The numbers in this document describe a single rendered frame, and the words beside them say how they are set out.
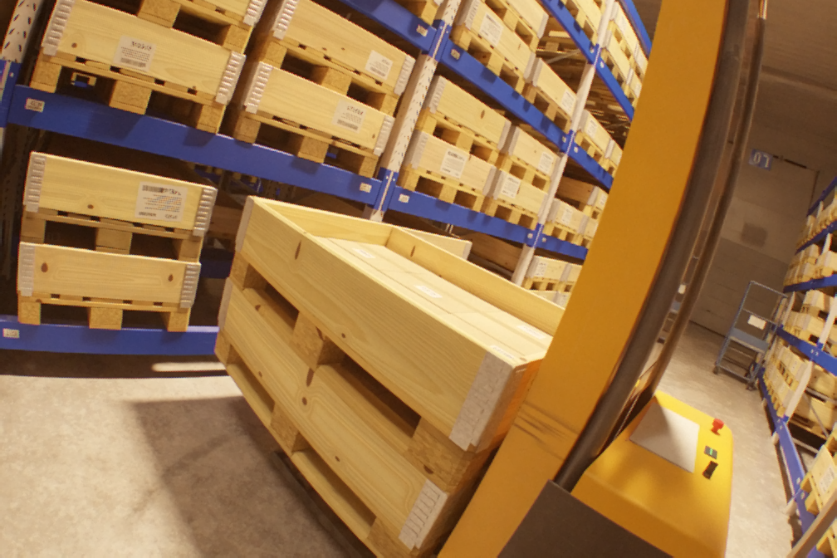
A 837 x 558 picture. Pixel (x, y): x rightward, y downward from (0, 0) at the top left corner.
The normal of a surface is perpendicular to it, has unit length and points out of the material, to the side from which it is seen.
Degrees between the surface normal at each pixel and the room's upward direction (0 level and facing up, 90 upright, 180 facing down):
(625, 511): 90
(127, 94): 90
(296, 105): 90
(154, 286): 90
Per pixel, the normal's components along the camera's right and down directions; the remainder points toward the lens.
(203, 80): 0.70, 0.34
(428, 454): -0.65, -0.11
